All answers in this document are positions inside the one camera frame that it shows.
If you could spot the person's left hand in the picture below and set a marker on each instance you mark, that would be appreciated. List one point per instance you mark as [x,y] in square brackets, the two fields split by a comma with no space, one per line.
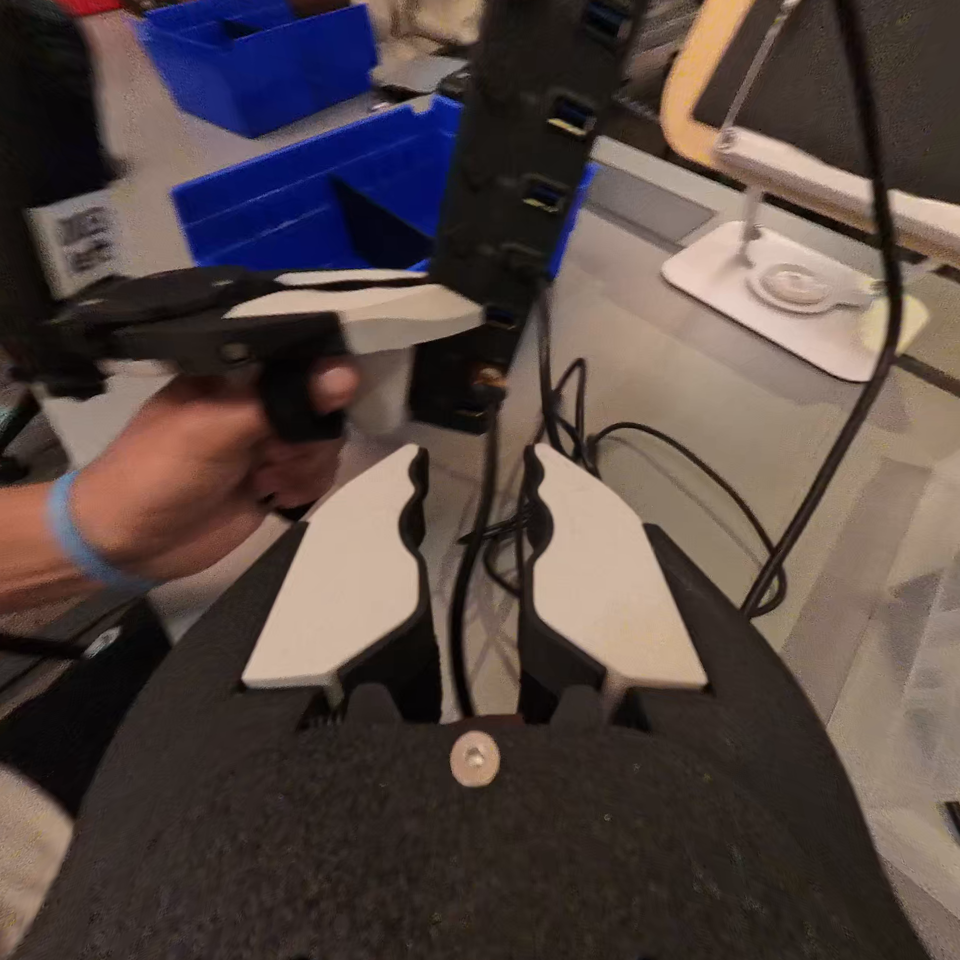
[172,480]

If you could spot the blue plastic bin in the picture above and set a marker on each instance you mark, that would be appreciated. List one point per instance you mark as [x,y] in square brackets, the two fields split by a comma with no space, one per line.
[262,202]
[262,90]

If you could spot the blue wristband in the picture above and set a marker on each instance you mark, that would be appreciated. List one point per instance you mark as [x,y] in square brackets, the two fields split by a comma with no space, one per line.
[75,532]

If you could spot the black USB hub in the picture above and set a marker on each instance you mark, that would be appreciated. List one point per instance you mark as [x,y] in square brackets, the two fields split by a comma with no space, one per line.
[517,187]

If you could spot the white tablet stand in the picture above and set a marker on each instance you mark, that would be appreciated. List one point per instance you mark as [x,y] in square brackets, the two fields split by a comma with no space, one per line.
[720,285]

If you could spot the person's light trousers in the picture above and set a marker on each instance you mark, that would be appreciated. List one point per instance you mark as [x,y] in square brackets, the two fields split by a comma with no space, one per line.
[30,862]

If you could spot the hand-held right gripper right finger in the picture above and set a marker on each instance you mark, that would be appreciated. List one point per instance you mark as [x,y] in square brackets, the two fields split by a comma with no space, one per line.
[615,600]

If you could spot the black bin divider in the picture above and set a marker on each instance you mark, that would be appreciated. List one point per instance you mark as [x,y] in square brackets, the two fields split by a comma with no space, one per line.
[382,232]

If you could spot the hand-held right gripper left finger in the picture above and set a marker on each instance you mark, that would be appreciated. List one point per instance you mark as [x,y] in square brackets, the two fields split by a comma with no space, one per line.
[337,600]

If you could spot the grey desk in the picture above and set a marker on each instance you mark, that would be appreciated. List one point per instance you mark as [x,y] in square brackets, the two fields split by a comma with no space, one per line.
[675,450]

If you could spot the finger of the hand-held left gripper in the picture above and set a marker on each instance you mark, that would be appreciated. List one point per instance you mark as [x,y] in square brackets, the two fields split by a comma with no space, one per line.
[390,319]
[352,280]

